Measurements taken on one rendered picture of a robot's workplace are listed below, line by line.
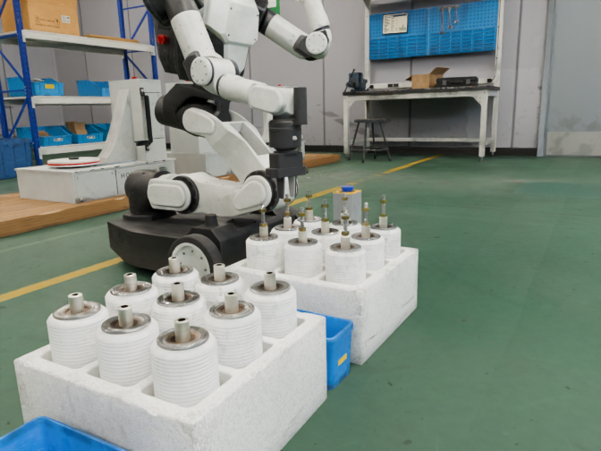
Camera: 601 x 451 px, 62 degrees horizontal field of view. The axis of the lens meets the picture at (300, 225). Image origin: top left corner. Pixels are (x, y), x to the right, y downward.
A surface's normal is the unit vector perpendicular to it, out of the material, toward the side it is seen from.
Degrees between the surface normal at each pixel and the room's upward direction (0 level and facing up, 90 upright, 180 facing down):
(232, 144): 111
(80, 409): 90
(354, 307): 90
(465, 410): 0
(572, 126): 90
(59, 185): 90
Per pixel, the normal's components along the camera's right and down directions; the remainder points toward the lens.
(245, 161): -0.51, 0.21
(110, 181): 0.86, 0.09
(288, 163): 0.58, 0.17
